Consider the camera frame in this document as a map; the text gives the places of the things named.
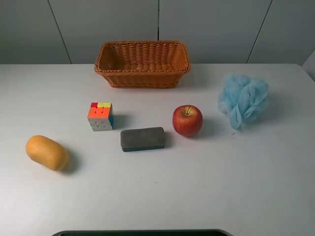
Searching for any grey felt board eraser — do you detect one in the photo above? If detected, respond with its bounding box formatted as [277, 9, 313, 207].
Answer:
[120, 127, 165, 152]

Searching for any red apple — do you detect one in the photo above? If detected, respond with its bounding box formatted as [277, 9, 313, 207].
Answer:
[172, 105, 203, 137]

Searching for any orange wicker basket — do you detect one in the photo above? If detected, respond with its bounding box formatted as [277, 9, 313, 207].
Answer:
[94, 40, 190, 89]

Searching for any multicoloured puzzle cube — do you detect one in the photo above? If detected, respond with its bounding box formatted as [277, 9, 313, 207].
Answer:
[87, 102, 114, 131]

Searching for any blue mesh bath sponge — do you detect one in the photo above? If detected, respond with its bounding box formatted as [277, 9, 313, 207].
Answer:
[218, 74, 269, 130]

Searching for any orange bread roll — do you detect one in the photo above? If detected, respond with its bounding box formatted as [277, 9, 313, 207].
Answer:
[26, 135, 69, 171]

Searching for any black edge at bottom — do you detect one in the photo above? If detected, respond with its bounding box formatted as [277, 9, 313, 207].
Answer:
[53, 229, 231, 236]

